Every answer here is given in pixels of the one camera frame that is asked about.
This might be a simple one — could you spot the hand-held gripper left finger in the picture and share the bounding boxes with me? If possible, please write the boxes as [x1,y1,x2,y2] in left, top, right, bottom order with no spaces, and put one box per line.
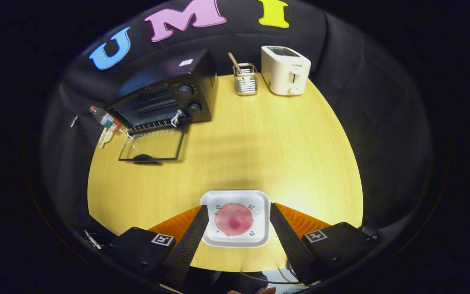
[106,205,210,291]

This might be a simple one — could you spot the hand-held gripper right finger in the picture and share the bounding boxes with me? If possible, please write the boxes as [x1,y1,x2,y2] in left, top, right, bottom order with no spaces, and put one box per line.
[270,203,380,285]

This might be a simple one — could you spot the pink round food slice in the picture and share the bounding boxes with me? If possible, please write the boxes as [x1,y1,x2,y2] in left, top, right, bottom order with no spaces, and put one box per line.
[215,203,254,236]

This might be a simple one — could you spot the white square plate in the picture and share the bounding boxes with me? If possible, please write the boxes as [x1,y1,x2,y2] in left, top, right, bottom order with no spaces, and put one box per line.
[200,190,271,248]

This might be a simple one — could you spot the black toaster oven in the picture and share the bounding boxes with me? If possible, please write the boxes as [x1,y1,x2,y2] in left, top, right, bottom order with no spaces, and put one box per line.
[105,49,218,166]

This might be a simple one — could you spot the white pop-up toaster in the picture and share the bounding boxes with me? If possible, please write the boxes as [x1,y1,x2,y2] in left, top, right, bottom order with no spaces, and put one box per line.
[261,45,312,96]

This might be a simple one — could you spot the small white snack dish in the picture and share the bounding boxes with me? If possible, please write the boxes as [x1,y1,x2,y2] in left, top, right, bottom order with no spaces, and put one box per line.
[98,127,115,149]

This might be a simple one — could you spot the clear plastic bottle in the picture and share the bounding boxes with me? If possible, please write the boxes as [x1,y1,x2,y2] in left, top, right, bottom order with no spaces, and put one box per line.
[89,105,121,133]

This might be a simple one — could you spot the wooden utensil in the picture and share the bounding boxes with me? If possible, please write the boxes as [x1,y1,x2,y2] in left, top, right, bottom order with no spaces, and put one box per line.
[228,52,244,76]

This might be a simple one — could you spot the metal wire oven rack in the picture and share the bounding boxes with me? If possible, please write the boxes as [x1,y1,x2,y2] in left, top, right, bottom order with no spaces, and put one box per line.
[126,119,183,136]

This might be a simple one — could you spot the wire mesh utensil holder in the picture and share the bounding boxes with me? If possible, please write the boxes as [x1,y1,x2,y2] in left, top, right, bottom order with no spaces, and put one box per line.
[233,62,259,96]

